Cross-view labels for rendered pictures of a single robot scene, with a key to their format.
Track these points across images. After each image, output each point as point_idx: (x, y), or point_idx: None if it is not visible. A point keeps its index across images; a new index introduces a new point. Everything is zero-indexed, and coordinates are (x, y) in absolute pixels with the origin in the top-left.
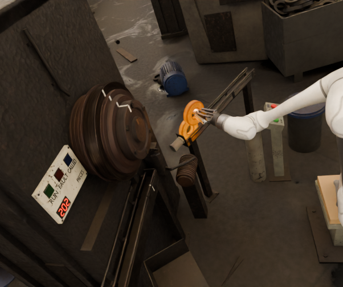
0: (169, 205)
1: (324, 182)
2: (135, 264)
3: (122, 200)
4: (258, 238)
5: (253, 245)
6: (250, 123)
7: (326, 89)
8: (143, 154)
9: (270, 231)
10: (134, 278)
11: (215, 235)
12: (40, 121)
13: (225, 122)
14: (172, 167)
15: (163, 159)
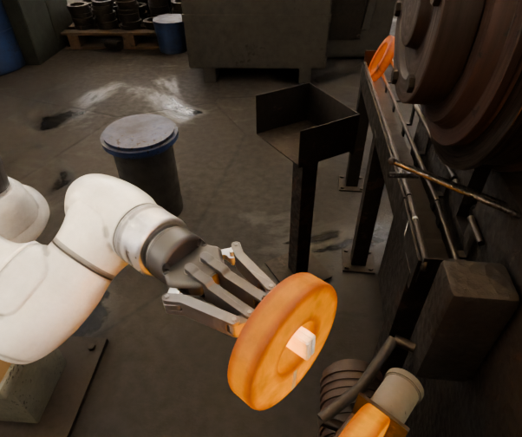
0: (386, 331)
1: None
2: (381, 140)
3: None
4: (194, 394)
5: (208, 381)
6: (73, 185)
7: None
8: (396, 57)
9: (163, 410)
10: (378, 140)
11: (289, 412)
12: None
13: (149, 201)
14: (388, 342)
15: (424, 339)
